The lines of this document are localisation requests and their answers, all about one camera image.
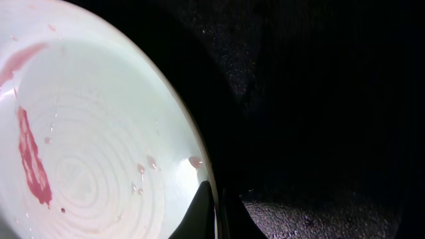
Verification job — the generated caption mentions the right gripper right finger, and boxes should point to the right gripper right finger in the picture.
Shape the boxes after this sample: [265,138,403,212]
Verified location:
[221,189,266,239]

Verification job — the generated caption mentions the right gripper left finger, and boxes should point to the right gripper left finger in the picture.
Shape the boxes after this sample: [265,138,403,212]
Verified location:
[169,181,215,239]

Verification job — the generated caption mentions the light blue plate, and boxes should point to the light blue plate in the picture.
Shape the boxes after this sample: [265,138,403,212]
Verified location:
[1,0,214,238]

